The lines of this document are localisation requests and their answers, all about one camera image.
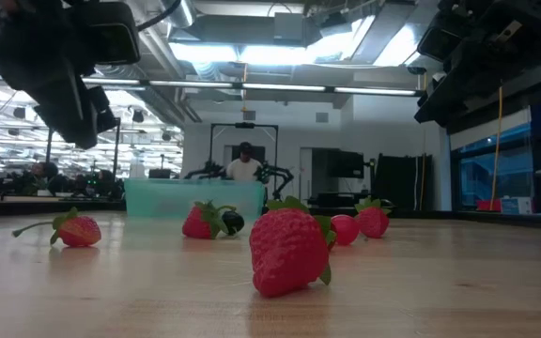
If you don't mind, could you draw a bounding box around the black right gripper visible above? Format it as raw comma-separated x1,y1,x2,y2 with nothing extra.
413,0,541,126

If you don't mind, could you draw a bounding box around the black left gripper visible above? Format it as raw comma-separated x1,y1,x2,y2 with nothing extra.
0,0,120,150

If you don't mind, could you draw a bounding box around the red strawberry with long stem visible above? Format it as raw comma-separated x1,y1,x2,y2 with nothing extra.
11,206,103,249

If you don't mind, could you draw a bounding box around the red plastic strawberry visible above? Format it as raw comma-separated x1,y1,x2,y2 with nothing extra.
354,196,393,239
248,195,339,299
181,200,238,241

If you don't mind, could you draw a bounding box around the black cherry green stem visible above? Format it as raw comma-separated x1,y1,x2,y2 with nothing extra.
221,209,246,237

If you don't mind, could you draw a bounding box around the person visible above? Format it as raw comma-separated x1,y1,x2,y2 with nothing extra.
225,141,265,182
29,161,60,194

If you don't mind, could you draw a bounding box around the black standing panel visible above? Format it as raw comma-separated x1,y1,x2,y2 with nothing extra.
376,153,435,212

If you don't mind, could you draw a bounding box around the teal translucent plastic container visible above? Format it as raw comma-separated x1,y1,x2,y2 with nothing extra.
123,177,266,221

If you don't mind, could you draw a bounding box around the blue and white box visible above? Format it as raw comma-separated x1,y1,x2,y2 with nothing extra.
500,195,533,216

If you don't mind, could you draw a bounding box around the red plastic cherry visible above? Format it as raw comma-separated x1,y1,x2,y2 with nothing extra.
330,214,361,247

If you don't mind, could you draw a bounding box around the long overhead light bar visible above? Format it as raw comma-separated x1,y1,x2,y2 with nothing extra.
82,74,425,99

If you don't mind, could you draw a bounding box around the grey ceiling ventilation unit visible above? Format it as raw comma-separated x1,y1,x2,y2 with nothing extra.
272,12,307,43

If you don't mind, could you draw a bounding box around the black gantry frame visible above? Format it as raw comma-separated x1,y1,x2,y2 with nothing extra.
44,116,122,189
208,122,280,201

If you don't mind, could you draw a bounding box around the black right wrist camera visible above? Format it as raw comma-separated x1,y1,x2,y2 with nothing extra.
417,12,470,63

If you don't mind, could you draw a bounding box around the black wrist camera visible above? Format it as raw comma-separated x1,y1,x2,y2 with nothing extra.
417,12,470,63
70,1,142,66

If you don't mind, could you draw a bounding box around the silver ceiling duct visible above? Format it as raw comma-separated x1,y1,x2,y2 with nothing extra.
127,0,204,124

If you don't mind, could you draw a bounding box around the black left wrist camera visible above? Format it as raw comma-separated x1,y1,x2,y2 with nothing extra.
70,1,142,66

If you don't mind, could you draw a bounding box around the black table frame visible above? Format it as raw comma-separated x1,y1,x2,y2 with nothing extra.
0,196,541,231

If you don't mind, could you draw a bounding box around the black camera cable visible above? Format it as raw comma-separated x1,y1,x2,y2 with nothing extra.
136,0,183,32

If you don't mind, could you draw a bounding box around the black wall screen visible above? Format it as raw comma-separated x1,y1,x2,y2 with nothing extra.
325,149,365,179

